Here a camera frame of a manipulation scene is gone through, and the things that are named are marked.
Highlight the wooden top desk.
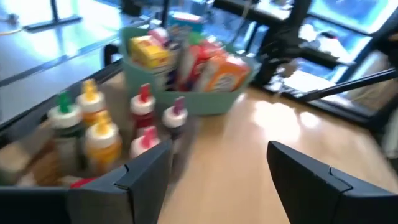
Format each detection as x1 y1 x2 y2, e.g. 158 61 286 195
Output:
213 0 299 28

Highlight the pink food colouring bottle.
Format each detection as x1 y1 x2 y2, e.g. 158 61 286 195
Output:
129 126 162 160

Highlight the red lid spice container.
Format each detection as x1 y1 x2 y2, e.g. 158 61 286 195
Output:
70 177 98 189

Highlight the yellow food colouring bottle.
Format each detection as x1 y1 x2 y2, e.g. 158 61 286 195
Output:
84 110 123 175

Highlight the green Apple Jacks box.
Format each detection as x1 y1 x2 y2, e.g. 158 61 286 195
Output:
188 32 205 45

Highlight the green food colouring bottle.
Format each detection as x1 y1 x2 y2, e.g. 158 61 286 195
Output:
47 90 85 175

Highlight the white paper sheet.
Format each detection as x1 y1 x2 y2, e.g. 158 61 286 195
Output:
282 70 330 94

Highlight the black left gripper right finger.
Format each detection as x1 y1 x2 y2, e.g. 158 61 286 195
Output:
266 140 398 224

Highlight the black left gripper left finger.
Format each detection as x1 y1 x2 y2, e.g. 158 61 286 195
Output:
0 139 174 224

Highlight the teal green plastic bin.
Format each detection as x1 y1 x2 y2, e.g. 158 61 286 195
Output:
119 26 259 116

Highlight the orange snack packet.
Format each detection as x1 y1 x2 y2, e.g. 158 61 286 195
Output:
198 54 251 93

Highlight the red Froot Loops box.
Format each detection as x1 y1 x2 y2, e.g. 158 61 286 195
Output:
177 42 226 93

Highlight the purple food colouring bottle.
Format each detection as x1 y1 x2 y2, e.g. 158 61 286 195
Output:
161 96 189 156

